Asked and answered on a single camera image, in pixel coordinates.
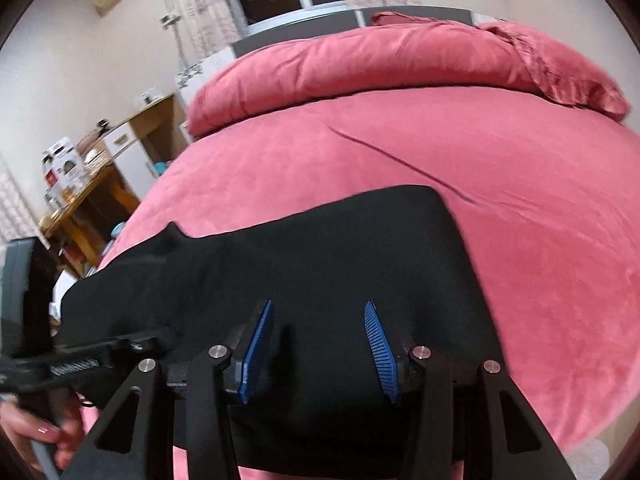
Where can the red and white carton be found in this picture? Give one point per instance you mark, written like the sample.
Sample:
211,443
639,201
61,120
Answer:
62,165

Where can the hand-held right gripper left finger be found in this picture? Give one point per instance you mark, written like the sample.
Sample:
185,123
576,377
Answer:
257,345

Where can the person's left hand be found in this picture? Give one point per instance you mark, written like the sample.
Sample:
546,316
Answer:
30,432

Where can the wooden cabinet with white doors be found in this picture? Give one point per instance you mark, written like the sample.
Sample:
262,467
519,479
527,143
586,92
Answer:
135,155

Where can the grey and white headboard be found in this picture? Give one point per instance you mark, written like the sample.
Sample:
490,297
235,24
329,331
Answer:
300,30

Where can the black embroidered pants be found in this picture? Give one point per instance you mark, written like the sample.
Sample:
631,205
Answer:
325,260

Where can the white cloth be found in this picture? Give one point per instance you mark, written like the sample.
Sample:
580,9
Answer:
592,460

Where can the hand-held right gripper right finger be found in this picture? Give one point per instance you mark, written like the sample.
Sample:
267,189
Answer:
380,350

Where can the pink bed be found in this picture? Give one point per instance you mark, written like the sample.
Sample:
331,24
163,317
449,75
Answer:
500,210

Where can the wooden table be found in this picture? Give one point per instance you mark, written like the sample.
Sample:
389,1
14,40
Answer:
85,210

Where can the light blue bag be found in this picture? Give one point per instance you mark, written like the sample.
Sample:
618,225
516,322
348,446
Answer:
161,167

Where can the pink duvet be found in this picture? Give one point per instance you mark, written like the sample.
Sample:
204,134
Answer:
375,70

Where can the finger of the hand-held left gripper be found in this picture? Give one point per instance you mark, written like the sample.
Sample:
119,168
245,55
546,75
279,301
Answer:
140,345

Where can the small blue and white pot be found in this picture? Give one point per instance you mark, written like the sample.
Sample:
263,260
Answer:
118,230

